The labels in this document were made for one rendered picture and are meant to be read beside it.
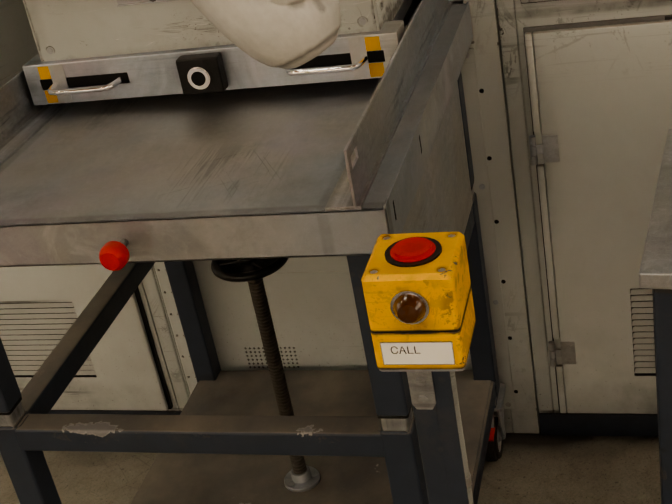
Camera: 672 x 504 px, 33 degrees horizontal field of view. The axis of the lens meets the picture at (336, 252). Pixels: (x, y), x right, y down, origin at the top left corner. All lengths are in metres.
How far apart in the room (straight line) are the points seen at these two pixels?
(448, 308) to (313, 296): 1.15
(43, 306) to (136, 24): 0.88
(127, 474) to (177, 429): 0.85
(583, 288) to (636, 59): 0.42
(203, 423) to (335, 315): 0.69
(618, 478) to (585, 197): 0.52
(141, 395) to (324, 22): 1.40
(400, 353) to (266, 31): 0.32
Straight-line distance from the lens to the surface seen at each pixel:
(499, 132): 1.88
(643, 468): 2.12
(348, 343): 2.14
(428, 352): 0.99
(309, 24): 1.07
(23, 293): 2.32
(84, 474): 2.37
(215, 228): 1.26
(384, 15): 1.52
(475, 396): 2.03
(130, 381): 2.34
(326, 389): 2.11
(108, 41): 1.61
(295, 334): 2.16
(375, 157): 1.29
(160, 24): 1.57
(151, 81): 1.59
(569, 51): 1.80
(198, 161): 1.40
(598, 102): 1.83
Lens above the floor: 1.38
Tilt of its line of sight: 28 degrees down
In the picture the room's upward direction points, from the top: 11 degrees counter-clockwise
